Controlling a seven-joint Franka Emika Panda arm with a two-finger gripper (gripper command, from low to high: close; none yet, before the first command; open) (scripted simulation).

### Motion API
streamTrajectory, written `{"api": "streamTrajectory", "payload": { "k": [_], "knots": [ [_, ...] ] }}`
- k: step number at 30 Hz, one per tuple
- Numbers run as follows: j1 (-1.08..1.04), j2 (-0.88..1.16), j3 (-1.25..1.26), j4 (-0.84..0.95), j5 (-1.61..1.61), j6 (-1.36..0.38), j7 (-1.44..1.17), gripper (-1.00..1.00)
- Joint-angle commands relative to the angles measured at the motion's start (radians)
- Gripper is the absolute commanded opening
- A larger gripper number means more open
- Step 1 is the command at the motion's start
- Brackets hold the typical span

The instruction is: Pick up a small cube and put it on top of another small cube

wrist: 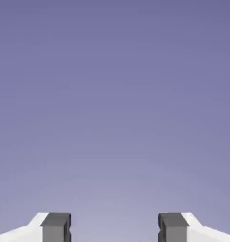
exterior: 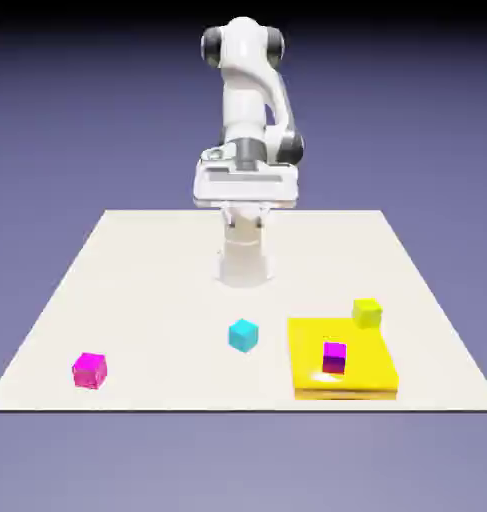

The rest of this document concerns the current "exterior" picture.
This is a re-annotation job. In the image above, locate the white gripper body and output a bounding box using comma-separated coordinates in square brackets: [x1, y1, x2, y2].
[192, 158, 300, 210]

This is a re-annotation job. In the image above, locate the small cyan cube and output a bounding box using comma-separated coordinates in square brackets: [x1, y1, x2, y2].
[227, 318, 260, 354]

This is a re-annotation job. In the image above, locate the small lime yellow cube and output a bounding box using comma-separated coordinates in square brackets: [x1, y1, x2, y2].
[351, 297, 385, 330]

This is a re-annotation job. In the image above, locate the small purple cube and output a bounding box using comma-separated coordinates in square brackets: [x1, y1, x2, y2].
[321, 341, 348, 376]

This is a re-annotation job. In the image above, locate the small pink cube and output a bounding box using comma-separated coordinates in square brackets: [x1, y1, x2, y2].
[71, 351, 109, 391]

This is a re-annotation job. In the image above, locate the large yellow box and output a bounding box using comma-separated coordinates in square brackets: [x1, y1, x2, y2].
[286, 316, 401, 402]

